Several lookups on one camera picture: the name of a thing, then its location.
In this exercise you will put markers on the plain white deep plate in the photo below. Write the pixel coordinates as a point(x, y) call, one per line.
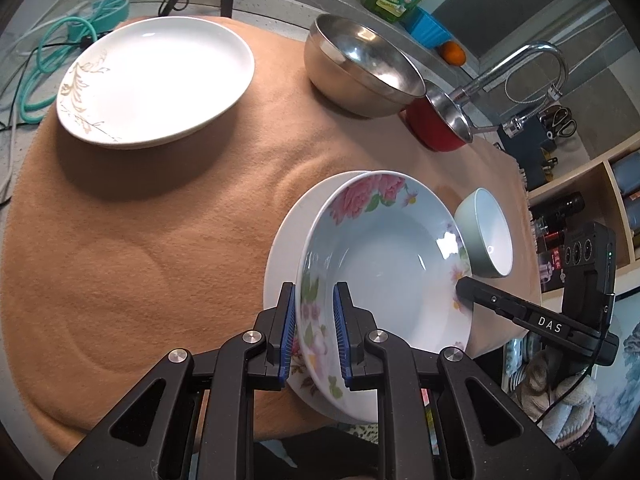
point(280, 265)

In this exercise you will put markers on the beige knitted fabric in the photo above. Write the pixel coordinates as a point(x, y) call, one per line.
point(555, 400)

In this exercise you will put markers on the black bottle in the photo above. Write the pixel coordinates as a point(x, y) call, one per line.
point(560, 206)

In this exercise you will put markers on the white plate with leaf print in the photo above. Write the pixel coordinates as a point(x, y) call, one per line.
point(160, 75)

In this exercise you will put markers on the red bowl with steel inside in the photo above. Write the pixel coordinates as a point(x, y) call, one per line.
point(425, 127)

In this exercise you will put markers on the small pale green bowl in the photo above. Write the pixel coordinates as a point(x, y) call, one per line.
point(487, 230)

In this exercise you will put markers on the large steel bowl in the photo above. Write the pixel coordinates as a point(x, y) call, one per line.
point(360, 60)

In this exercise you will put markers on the black scissors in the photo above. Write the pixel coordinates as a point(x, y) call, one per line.
point(562, 121)

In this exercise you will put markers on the blue plastic container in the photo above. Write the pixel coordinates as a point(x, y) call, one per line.
point(425, 30)

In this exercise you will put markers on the orange fruit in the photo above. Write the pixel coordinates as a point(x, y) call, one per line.
point(454, 54)

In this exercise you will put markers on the chrome faucet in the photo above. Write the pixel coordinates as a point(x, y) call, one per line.
point(500, 72)

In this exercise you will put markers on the dark knife block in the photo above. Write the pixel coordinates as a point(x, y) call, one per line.
point(527, 155)

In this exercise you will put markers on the wooden shelf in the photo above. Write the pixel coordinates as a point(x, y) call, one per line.
point(600, 185)

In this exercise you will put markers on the floral plate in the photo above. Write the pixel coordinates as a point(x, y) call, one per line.
point(390, 260)

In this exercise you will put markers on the brown cloth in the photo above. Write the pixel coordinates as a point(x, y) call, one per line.
point(175, 210)

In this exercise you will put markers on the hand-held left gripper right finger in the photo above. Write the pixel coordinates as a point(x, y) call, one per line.
point(342, 332)

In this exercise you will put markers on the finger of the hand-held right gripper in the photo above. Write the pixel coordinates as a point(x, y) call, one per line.
point(487, 296)

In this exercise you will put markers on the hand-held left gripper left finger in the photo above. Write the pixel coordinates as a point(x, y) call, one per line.
point(286, 332)

